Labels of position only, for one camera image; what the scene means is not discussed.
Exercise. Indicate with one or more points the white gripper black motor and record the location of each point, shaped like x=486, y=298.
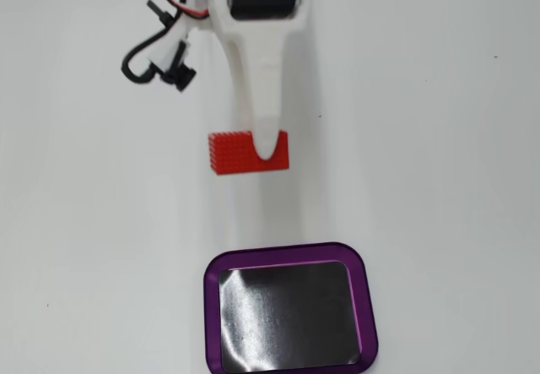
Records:
x=258, y=55

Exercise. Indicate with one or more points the red studded block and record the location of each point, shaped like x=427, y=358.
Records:
x=228, y=154

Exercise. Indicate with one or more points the purple metal tray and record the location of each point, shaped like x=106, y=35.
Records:
x=212, y=306

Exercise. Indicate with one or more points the black wrist camera white mount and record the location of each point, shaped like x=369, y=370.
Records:
x=179, y=70

